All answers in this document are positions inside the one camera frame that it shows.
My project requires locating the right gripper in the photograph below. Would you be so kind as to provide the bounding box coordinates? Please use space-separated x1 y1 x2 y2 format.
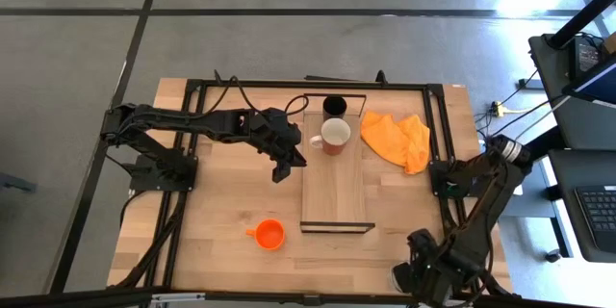
406 228 452 300

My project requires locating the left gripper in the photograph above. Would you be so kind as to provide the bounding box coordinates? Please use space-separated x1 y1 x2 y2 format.
259 108 308 185

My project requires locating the red mug with white handle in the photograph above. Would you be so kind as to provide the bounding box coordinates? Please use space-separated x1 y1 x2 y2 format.
308 116 353 157

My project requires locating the tall black tumbler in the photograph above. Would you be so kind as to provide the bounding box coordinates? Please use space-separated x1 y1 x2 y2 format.
321 94 349 122

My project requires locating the small orange plastic cup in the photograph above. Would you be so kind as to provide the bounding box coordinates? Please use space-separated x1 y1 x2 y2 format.
244 218 287 252

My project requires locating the orange cloth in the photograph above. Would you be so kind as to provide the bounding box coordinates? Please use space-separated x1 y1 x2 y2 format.
359 109 432 176

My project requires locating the black overhead rig bar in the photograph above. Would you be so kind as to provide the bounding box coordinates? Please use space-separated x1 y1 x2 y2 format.
0 286 616 308

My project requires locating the dark grey desk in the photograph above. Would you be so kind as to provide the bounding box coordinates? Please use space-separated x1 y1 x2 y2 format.
527 33 616 151
548 147 616 265

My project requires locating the black keyboard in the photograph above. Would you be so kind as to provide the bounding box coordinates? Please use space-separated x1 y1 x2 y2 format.
574 184 616 255

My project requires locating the black desk monitor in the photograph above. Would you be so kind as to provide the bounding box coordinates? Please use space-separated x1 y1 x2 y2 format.
561 55 616 106

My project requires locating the black electronic box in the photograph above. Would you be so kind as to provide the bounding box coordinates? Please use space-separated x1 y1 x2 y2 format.
570 33 603 81

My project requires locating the black metal beam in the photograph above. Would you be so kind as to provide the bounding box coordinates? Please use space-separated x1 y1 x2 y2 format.
548 0 616 50

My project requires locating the wooden shelf with black frame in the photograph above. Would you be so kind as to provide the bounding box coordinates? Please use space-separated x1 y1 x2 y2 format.
298 91 377 235

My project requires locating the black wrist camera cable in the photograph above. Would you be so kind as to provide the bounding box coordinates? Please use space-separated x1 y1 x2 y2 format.
282 94 310 117

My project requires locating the black aluminium table frame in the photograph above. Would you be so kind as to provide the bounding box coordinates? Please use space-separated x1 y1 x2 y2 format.
110 70 482 299

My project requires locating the black power cable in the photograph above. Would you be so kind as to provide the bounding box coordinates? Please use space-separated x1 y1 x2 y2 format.
213 69 261 116

